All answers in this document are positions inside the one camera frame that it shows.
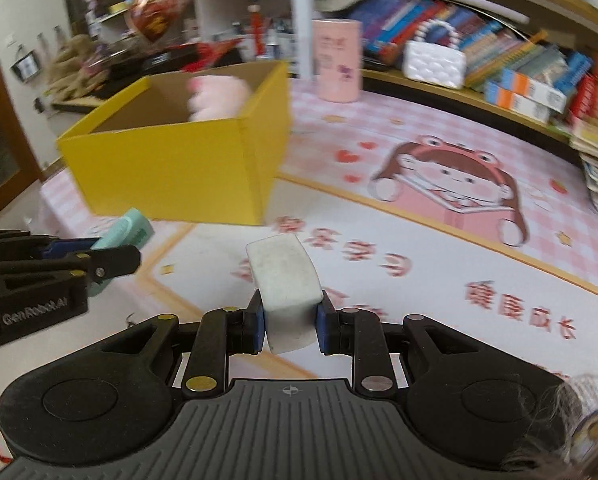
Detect orange and white box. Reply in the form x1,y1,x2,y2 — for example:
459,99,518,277
484,82,552,123
499,67,567,111

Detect red boxed book set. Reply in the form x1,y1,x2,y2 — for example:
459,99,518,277
566,52,598,126

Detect pink printed tablecloth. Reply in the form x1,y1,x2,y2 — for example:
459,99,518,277
0,80,598,411

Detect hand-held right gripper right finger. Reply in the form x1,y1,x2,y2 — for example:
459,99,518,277
315,291,477,397

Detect yellow cardboard box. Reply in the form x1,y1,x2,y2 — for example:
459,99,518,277
56,60,292,227

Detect small wall frame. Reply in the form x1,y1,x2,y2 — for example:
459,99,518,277
11,52,42,83

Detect red paper sheet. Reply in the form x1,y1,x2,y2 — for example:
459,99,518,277
179,37,245,73

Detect wooden bookshelf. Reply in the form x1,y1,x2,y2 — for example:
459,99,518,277
299,0,598,156

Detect mint green plastic case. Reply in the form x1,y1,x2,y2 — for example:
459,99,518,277
86,207,156,297

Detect white charger adapter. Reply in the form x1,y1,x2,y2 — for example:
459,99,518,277
245,234,325,356

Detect red figure bottle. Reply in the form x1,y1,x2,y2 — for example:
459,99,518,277
248,4,262,58

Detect pink cylindrical container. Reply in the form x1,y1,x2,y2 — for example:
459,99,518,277
311,18,364,103

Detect brown plush toy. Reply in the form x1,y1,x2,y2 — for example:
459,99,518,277
44,35,110,103

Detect white pole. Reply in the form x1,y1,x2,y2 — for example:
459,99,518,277
289,0,316,81

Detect red foil figure decoration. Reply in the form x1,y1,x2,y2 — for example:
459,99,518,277
129,0,195,43

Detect black cloth bag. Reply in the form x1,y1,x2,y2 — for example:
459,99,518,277
104,45,200,81

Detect brown fuzzy fabric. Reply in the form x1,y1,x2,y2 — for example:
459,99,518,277
504,372,598,480

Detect white quilted pearl-handle handbag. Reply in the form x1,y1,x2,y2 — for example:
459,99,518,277
401,17,467,91

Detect pink plush cat paw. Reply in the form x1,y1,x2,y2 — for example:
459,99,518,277
186,75,254,122

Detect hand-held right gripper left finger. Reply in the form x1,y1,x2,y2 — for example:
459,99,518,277
124,291,267,400

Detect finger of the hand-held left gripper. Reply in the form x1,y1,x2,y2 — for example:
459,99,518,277
0,245,142,301
0,230,102,261

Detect white shelf unit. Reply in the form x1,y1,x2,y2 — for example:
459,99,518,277
194,0,295,61

